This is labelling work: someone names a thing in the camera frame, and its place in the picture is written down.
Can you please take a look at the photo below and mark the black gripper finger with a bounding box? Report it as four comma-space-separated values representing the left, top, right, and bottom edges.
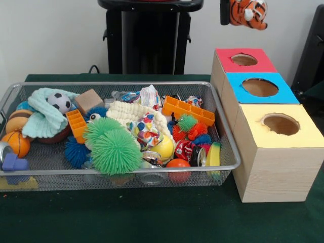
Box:
220, 0, 231, 25

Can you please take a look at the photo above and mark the tiger plush toy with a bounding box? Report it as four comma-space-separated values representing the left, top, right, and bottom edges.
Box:
229, 0, 268, 31

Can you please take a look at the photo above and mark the wooden box with three holes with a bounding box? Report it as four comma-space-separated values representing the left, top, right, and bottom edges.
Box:
210, 48, 324, 203

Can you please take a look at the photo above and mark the black floor stand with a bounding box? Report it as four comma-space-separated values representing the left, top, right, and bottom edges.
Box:
293, 4, 324, 102

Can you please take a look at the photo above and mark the orange plastic tray block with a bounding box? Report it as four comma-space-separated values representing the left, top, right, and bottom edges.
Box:
162, 95, 216, 126

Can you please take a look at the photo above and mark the cream waffle cloth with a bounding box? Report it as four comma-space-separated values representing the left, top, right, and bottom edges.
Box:
106, 101, 173, 147

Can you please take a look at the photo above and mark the colourful polka-dot cloth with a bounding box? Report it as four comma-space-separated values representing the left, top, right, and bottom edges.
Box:
129, 114, 165, 150

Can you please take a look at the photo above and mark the yellow ball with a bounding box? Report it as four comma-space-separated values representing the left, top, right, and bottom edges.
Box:
152, 134, 175, 161

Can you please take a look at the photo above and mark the green spiky googly-eyed toy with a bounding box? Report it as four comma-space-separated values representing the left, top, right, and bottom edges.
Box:
84, 117, 125, 147

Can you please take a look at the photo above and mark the large green spiky ball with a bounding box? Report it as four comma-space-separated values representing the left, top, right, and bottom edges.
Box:
91, 129, 143, 176

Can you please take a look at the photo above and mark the orange plastic toy piece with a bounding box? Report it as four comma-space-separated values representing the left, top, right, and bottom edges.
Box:
66, 109, 88, 144

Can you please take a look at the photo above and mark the small soccer ball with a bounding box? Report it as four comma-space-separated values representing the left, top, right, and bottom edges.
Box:
47, 93, 72, 114

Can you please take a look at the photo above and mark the blue spiky ball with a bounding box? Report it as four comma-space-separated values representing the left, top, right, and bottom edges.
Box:
64, 136, 93, 169

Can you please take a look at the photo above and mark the mint green cloth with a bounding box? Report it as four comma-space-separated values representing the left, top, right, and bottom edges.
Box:
21, 88, 77, 139

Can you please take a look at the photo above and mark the green cloth table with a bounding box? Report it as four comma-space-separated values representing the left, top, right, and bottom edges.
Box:
0, 73, 324, 243

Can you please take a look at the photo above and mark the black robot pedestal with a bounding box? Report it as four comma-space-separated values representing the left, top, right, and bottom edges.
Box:
98, 0, 206, 75

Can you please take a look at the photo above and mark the wire mesh bin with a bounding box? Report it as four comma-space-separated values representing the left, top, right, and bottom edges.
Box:
0, 81, 242, 191

